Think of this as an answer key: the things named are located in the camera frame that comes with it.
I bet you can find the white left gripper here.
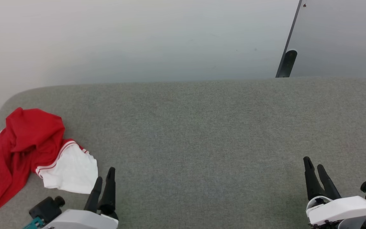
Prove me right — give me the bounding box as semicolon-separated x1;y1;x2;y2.
43;167;119;229

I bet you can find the black oblong handle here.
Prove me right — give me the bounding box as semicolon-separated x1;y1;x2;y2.
279;49;298;78

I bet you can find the grey panel with black edge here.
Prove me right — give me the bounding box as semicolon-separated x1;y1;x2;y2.
275;0;366;80

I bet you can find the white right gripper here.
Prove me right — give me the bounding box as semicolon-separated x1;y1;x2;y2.
304;156;366;227

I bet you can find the teal connector piece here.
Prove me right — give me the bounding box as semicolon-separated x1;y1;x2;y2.
24;217;44;229

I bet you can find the red and white basketball jersey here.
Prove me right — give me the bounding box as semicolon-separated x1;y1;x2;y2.
0;107;98;217

